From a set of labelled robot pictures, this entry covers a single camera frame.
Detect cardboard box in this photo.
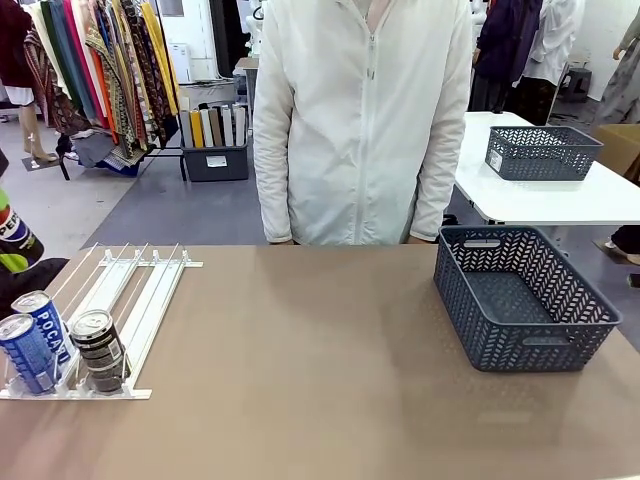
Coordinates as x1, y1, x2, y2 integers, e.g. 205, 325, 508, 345
591, 123, 640, 184

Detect clothes rack with hanging fabrics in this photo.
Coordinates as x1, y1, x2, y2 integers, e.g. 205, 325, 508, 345
29, 0, 189, 182

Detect white fabric roll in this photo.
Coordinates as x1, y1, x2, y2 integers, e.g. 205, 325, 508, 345
199, 107, 215, 148
220, 105, 235, 148

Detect blue Pocari Sweat can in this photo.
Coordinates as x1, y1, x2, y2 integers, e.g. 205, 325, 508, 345
0, 313, 55, 396
10, 290, 76, 374

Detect mannequin legs on stand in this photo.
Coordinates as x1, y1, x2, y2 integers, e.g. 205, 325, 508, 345
18, 97, 60, 171

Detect black plastic stool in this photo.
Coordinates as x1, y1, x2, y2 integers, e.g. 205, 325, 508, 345
556, 67, 594, 104

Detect brown fabric roll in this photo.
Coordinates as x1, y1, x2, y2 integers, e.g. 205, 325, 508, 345
208, 107, 224, 148

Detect person in white jacket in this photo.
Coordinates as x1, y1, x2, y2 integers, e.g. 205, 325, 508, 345
252, 0, 474, 247

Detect beige fabric roll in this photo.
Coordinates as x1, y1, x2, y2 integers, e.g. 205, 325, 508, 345
231, 103, 248, 147

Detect yellow fabric roll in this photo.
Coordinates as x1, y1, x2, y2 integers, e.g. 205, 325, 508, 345
189, 109, 205, 149

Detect maroon hanging garment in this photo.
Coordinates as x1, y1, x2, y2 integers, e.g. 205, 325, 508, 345
0, 0, 34, 89

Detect white table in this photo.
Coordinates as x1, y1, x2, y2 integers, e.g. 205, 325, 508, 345
453, 110, 640, 227

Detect grey storage bin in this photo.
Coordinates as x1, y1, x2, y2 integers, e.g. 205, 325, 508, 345
181, 143, 250, 183

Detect black drink can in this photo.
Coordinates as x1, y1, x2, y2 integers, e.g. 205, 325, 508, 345
69, 308, 132, 394

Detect white wire can dispenser rack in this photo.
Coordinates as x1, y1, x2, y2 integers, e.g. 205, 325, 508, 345
0, 242, 205, 402

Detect white hanging garment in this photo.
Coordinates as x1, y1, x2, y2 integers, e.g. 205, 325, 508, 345
522, 0, 585, 87

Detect purple hanging garment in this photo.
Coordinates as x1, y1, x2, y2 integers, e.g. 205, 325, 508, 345
471, 0, 545, 82

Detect grey plastic woven basket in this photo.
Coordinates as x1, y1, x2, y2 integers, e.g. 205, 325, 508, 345
432, 224, 623, 373
484, 125, 605, 182

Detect black cloth bundle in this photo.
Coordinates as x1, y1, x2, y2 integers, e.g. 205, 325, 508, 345
0, 257, 70, 321

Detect grey cloth pile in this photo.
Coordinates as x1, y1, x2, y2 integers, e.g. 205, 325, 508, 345
71, 130, 117, 169

